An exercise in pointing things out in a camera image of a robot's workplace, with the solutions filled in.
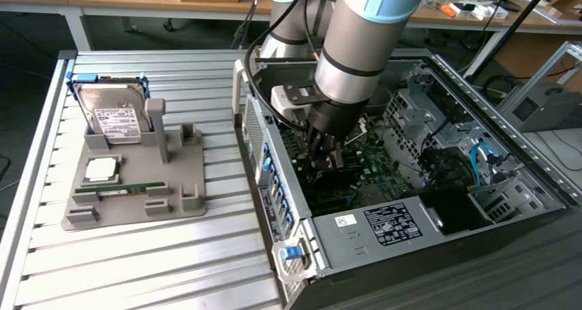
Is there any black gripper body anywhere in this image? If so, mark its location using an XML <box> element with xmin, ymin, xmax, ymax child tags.
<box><xmin>303</xmin><ymin>100</ymin><xmax>369</xmax><ymax>187</ymax></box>

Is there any black stand pole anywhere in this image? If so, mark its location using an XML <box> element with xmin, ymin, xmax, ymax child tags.
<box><xmin>463</xmin><ymin>0</ymin><xmax>558</xmax><ymax>84</ymax></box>

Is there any green RAM stick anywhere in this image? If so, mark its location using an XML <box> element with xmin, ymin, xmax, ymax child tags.
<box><xmin>74</xmin><ymin>182</ymin><xmax>165</xmax><ymax>197</ymax></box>

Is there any black graphics card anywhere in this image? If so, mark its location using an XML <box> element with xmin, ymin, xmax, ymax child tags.
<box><xmin>308</xmin><ymin>149</ymin><xmax>365</xmax><ymax>193</ymax></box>

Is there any large metal drive cage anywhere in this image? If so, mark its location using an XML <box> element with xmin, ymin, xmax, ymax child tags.
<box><xmin>380</xmin><ymin>67</ymin><xmax>470</xmax><ymax>161</ymax></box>

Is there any white small box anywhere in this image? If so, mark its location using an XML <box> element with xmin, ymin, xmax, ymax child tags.
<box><xmin>472</xmin><ymin>5</ymin><xmax>510</xmax><ymax>20</ymax></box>

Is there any orange small box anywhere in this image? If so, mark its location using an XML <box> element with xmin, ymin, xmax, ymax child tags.
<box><xmin>439</xmin><ymin>2</ymin><xmax>476</xmax><ymax>18</ymax></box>

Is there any silver CPU chip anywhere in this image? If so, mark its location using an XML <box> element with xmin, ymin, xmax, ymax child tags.
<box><xmin>84</xmin><ymin>159</ymin><xmax>121</xmax><ymax>181</ymax></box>

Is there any small cardboard carton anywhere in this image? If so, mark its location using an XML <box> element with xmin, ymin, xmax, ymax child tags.
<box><xmin>547</xmin><ymin>0</ymin><xmax>582</xmax><ymax>22</ymax></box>

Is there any black wire bundle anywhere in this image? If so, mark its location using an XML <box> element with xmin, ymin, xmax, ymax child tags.
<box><xmin>416</xmin><ymin>146</ymin><xmax>475</xmax><ymax>189</ymax></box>

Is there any hard disk drive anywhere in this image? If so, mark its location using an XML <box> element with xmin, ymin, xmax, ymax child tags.
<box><xmin>65</xmin><ymin>72</ymin><xmax>152</xmax><ymax>136</ymax></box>

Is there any chipset heatsink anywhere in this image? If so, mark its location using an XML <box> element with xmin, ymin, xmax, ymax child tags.
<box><xmin>360</xmin><ymin>183</ymin><xmax>395</xmax><ymax>202</ymax></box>

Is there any light blue wire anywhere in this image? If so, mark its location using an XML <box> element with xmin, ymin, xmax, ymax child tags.
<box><xmin>470</xmin><ymin>140</ymin><xmax>503</xmax><ymax>189</ymax></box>

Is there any silver hard disk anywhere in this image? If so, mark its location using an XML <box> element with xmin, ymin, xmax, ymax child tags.
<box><xmin>74</xmin><ymin>81</ymin><xmax>149</xmax><ymax>145</ymax></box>

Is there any grey metal cabinet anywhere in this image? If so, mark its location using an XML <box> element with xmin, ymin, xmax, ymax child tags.
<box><xmin>498</xmin><ymin>83</ymin><xmax>582</xmax><ymax>134</ymax></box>

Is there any grey parts rack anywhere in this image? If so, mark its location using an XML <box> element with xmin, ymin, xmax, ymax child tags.
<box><xmin>61</xmin><ymin>97</ymin><xmax>208</xmax><ymax>232</ymax></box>

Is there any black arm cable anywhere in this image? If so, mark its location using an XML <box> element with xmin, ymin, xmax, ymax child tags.
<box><xmin>244</xmin><ymin>0</ymin><xmax>320</xmax><ymax>133</ymax></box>

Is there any green motherboard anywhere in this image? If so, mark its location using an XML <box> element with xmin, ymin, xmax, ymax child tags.
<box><xmin>277</xmin><ymin>117</ymin><xmax>411</xmax><ymax>216</ymax></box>

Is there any metal socket cover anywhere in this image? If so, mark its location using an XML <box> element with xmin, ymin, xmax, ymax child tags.
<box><xmin>344</xmin><ymin>118</ymin><xmax>369</xmax><ymax>144</ymax></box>

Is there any open PC case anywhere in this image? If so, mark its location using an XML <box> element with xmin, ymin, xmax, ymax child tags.
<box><xmin>231</xmin><ymin>49</ymin><xmax>582</xmax><ymax>310</ymax></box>

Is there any small metal disk bay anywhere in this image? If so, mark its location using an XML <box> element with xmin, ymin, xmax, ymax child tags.
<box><xmin>467</xmin><ymin>179</ymin><xmax>534</xmax><ymax>223</ymax></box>

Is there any grey power supply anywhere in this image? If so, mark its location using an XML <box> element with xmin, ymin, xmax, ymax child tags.
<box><xmin>311</xmin><ymin>196</ymin><xmax>445</xmax><ymax>270</ymax></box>

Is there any aluminium profile frame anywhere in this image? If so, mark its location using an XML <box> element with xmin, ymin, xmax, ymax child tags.
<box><xmin>522</xmin><ymin>40</ymin><xmax>582</xmax><ymax>97</ymax></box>

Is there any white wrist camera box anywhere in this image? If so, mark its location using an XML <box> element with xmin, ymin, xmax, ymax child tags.
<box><xmin>269</xmin><ymin>84</ymin><xmax>331</xmax><ymax>124</ymax></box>

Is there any blue case latch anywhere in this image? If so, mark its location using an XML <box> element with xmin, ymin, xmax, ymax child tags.
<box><xmin>279</xmin><ymin>246</ymin><xmax>304</xmax><ymax>262</ymax></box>

